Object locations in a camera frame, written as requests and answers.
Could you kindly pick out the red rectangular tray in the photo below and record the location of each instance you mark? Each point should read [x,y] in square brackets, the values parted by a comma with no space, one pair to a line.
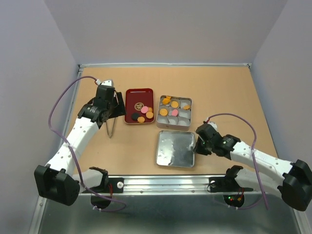
[135,99]

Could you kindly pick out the silver metal tongs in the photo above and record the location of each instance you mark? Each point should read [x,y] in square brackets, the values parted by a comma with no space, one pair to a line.
[110,127]

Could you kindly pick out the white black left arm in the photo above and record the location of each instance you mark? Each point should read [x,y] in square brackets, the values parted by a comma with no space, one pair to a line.
[56,180]

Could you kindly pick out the round tan biscuit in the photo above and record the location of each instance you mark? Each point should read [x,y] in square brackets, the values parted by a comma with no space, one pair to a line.
[163,112]
[174,104]

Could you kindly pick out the orange cat-shaped cookie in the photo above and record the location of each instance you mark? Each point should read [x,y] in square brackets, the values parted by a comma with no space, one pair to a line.
[166,100]

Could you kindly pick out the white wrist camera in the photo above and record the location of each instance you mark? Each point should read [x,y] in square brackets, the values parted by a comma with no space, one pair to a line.
[213,124]
[105,83]

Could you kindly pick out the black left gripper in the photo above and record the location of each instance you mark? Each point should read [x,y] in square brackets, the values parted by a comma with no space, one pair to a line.
[120,110]

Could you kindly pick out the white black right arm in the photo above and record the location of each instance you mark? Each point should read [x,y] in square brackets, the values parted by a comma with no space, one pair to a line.
[290,181]

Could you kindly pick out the black round cookie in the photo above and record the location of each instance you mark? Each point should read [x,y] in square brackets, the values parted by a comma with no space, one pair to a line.
[135,116]

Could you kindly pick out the pink round cookie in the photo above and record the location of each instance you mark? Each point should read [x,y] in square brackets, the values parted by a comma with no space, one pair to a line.
[144,109]
[174,112]

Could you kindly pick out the aluminium front rail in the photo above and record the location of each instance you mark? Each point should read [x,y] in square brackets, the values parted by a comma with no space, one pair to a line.
[131,185]

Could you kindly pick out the silver tin lid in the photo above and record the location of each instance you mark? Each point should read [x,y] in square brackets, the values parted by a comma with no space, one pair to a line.
[175,149]

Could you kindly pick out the square cookie tin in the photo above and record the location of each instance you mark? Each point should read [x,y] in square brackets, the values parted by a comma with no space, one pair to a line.
[182,122]

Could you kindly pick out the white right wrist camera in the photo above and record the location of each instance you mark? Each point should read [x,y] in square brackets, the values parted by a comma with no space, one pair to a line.
[213,124]

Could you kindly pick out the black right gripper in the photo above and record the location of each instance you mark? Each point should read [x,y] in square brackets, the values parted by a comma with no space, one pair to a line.
[198,149]

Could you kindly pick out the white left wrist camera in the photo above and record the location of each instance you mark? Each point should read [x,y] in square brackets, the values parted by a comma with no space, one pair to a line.
[105,83]

